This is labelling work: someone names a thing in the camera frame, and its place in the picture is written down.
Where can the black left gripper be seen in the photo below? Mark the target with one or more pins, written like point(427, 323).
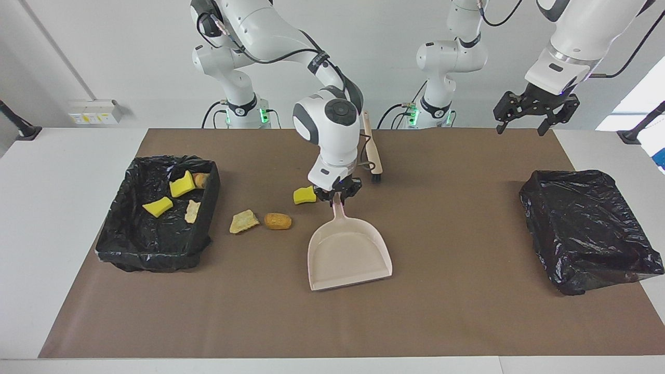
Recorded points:
point(540, 101)

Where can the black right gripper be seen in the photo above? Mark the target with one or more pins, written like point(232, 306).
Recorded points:
point(343, 188)

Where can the pale pink plastic dustpan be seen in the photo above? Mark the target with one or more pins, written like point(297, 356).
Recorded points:
point(348, 254)

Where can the beige hand brush black bristles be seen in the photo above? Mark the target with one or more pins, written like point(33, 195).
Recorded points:
point(372, 150)

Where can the brown bread roll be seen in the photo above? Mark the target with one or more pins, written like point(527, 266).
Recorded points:
point(278, 221)

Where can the pale beige bread chunk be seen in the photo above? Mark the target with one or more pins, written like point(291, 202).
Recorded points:
point(244, 222)

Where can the striped croissant piece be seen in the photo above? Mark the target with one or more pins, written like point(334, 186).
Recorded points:
point(193, 212)
point(200, 180)

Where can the notched yellow sponge piece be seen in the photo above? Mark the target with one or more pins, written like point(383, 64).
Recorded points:
point(182, 187)

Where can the small yellow sponge piece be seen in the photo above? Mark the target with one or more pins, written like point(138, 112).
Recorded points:
point(157, 208)

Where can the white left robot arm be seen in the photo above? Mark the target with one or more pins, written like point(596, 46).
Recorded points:
point(576, 41)

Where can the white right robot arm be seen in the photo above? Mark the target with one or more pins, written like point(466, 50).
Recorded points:
point(332, 135)

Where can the black bag lined bin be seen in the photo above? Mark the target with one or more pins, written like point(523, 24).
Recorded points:
point(582, 234)
point(140, 239)

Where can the brown paper table mat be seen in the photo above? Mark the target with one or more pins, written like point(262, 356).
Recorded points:
point(311, 322)

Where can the white and blue box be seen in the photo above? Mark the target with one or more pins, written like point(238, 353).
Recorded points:
point(657, 150)

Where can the white wall outlet box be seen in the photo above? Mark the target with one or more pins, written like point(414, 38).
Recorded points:
point(96, 111)

